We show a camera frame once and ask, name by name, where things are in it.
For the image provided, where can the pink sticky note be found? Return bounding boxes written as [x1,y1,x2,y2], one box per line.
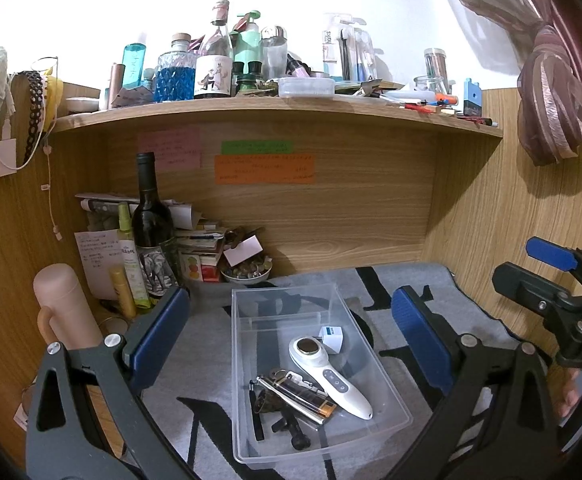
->
[137,128,202,171]

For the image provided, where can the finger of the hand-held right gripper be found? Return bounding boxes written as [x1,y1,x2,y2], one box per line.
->
[492,261,579,321]
[526,236,582,291]

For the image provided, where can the white handwritten note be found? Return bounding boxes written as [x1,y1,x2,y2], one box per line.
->
[74,230,122,301]

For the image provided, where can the rolled magazine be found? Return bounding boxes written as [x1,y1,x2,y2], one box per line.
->
[75,192,142,213]

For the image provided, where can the stack of books and papers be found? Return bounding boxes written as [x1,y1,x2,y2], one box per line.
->
[173,217,227,266]

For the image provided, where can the pink striped curtain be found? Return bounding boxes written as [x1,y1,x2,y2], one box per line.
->
[428,0,582,167]

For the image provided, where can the dark brown wooden piece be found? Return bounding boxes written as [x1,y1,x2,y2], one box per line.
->
[226,226,267,246]

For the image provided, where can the black key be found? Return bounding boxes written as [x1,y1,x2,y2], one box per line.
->
[271,407,313,451]

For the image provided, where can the mint green pump bottle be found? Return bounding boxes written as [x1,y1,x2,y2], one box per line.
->
[231,10,263,78]

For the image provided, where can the clear plastic storage box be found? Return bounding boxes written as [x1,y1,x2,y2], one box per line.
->
[231,282,414,465]

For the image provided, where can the grey printed mat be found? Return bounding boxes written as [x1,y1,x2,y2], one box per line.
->
[141,262,509,480]

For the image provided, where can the black strap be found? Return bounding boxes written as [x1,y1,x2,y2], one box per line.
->
[248,381,265,443]

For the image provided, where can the fruit print card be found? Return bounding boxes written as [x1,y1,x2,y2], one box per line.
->
[181,254,204,283]

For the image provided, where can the teal bottle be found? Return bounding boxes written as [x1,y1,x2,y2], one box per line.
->
[122,42,148,88]

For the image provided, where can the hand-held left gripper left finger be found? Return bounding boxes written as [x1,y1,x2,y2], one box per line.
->
[25,286,202,480]

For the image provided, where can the white cable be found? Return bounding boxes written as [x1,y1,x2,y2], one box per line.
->
[43,145,64,243]

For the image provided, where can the loose white papers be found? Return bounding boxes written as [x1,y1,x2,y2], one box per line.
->
[163,200,204,231]

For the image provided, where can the white charger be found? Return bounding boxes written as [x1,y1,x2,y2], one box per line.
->
[0,137,19,177]

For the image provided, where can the white round jar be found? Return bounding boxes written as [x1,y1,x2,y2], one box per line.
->
[66,96,102,113]

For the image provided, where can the bowl of polished stones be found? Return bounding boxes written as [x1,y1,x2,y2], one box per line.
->
[220,255,273,284]

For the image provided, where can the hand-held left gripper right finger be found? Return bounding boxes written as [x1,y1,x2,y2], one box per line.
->
[388,285,564,480]

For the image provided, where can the dark wine bottle elephant label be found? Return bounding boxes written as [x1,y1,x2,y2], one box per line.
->
[131,152,182,306]

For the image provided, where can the clear bottle silver cap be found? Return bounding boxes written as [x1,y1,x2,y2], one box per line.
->
[260,25,289,81]

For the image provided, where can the small white box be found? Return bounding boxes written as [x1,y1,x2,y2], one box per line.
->
[319,325,344,356]

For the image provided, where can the wooden shelf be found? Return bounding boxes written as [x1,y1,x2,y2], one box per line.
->
[51,87,504,138]

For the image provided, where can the green sticky note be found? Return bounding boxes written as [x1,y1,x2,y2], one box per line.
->
[221,140,293,155]

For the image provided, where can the blue plastic block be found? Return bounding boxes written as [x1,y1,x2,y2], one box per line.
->
[462,77,483,117]

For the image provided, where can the orange sticky note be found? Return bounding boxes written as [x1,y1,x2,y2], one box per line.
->
[214,154,317,184]

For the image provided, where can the clear bottle cartoon label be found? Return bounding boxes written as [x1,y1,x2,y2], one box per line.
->
[193,0,234,99]

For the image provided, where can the packaged toothbrush set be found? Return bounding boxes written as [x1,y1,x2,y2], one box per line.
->
[321,12,377,82]

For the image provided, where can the green spray bottle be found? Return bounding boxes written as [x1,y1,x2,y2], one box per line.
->
[117,202,151,309]

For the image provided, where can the clear lidded plastic container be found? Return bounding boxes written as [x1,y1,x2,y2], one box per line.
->
[277,76,336,98]

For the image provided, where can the white handheld massager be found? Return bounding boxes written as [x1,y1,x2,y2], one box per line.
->
[288,336,374,420]

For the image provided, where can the white card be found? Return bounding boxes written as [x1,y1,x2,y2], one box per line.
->
[222,236,263,267]

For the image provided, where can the pink thermos bottle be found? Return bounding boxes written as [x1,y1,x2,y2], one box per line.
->
[33,262,104,351]

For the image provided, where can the black lace headband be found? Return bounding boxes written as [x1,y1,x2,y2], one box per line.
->
[18,70,46,171]

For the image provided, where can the person's right hand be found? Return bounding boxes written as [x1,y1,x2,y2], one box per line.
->
[558,367,582,418]

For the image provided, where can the small glass jar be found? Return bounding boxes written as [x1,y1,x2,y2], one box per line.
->
[413,75,447,95]

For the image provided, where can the small round mirror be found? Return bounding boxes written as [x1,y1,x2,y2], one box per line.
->
[95,315,132,338]

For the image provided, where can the blue diamond glass bottle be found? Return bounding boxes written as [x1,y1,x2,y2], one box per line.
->
[154,32,198,103]

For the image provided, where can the yellow tube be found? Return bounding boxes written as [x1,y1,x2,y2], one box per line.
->
[109,266,136,318]

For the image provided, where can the rose brown tube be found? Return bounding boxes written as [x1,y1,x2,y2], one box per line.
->
[108,62,124,108]

